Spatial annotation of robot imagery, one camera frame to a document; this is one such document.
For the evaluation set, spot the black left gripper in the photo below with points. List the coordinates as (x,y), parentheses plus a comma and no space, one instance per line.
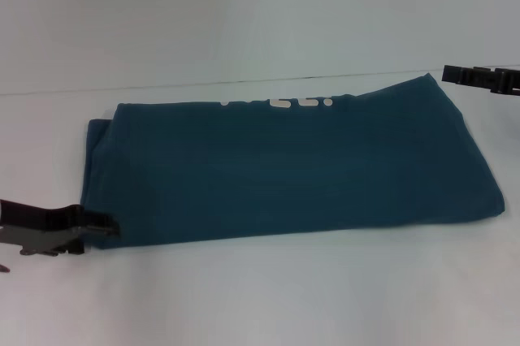
(36,226)

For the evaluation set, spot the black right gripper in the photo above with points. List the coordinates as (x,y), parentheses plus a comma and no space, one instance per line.
(508,82)

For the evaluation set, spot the blue shirt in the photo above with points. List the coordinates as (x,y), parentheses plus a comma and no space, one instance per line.
(284,167)

